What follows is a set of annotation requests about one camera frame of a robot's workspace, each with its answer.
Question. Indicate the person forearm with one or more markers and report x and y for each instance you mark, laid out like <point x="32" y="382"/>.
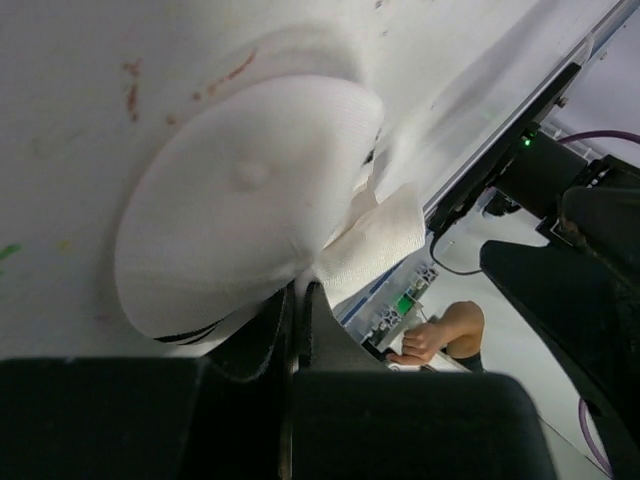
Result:
<point x="464" y="324"/>

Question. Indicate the person hand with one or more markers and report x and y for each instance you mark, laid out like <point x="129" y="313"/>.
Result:
<point x="420" y="345"/>

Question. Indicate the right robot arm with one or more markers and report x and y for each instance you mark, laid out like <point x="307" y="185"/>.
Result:
<point x="580" y="292"/>

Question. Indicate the aluminium rail frame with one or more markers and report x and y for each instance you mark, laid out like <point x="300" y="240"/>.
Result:
<point x="468" y="74"/>

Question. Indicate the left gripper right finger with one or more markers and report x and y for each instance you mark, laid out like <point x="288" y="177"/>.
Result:
<point x="324" y="345"/>

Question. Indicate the white sock black stripes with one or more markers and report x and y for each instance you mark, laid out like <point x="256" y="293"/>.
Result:
<point x="270" y="184"/>

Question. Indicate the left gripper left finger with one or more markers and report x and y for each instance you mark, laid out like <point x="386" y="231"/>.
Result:
<point x="246" y="354"/>

